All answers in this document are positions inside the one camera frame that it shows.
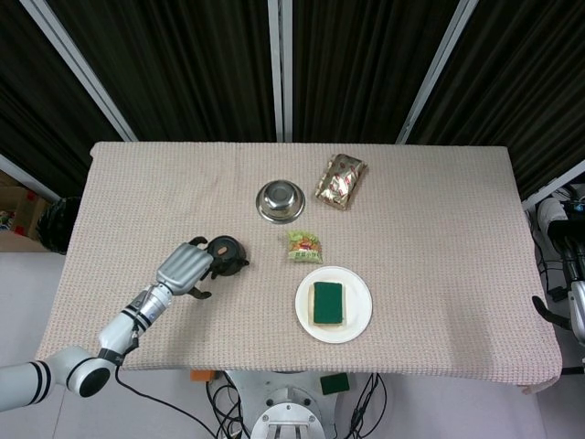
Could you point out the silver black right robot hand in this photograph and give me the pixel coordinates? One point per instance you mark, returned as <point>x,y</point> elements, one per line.
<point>577,315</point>

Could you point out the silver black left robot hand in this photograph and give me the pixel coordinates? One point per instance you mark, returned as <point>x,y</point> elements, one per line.
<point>183,267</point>

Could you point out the small black round object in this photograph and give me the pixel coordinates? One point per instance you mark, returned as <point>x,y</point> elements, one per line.
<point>228,258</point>

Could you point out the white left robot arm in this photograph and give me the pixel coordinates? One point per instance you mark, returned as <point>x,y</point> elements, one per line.
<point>114,331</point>

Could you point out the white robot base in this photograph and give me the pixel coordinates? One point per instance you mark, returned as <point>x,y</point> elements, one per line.
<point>288,402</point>

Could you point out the white machine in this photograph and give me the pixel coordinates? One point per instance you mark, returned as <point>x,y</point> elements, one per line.
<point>555,215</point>

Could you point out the orange block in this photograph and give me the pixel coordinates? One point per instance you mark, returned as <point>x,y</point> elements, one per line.
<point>201,376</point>

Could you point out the stainless steel bowl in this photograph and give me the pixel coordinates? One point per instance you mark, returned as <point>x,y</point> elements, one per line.
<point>280,201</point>

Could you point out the green snack packet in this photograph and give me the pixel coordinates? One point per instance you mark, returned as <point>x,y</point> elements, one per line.
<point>305,249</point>

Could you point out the black garbage bag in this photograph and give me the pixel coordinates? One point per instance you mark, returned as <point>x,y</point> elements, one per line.
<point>59,224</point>

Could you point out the beige waffle tablecloth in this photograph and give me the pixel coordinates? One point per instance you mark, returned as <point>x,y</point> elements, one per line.
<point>434,274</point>

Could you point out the green yellow sponge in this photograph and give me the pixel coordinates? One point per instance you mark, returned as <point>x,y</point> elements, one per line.
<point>328,302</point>

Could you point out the cardboard box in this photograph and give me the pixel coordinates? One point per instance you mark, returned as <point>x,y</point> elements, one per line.
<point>18,215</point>

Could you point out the white paper plate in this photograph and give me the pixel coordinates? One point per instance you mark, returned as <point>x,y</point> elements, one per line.
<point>356,306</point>

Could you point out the gold foil snack bag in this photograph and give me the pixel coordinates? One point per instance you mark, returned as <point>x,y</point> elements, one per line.
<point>340,183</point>

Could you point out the black curtain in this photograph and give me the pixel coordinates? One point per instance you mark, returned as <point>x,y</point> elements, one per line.
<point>525,82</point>
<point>183,68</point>
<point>36,105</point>
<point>365,68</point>

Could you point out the grey metal frame post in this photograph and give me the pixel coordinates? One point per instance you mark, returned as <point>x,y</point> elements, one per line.
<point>439,73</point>
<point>87,73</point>
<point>555,183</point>
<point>27,176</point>
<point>279,68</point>

